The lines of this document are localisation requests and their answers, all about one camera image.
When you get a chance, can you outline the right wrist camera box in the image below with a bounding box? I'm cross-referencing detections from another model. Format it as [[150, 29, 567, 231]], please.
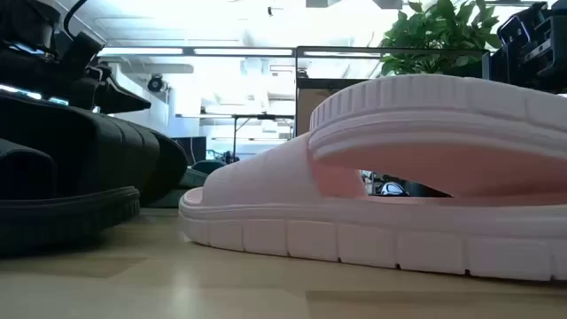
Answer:
[[495, 15, 532, 48]]

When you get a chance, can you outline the green leafy plant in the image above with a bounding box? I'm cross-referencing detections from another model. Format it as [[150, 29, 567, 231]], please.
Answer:
[[378, 0, 504, 77]]

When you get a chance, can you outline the white black round object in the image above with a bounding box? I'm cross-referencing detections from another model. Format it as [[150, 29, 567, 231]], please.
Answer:
[[380, 181, 409, 197]]

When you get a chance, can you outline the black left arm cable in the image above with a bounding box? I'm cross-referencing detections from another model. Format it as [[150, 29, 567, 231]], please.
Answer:
[[63, 0, 89, 40]]

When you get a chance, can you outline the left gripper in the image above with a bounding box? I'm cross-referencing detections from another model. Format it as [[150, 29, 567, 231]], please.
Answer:
[[0, 30, 152, 115]]

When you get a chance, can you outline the pink rubber slide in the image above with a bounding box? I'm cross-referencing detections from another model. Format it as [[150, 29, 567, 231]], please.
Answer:
[[308, 74, 567, 199], [178, 132, 567, 283]]

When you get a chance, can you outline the black computer monitor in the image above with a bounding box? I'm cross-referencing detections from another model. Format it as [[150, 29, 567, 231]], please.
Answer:
[[171, 136, 207, 166]]

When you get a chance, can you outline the long ceiling light fixture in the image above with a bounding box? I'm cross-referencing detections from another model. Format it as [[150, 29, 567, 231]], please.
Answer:
[[97, 45, 296, 58]]

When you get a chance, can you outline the black standing desk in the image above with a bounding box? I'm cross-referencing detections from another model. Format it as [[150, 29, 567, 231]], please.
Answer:
[[175, 113, 296, 163]]

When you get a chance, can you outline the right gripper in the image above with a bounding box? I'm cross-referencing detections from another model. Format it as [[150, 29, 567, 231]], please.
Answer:
[[490, 39, 567, 94]]

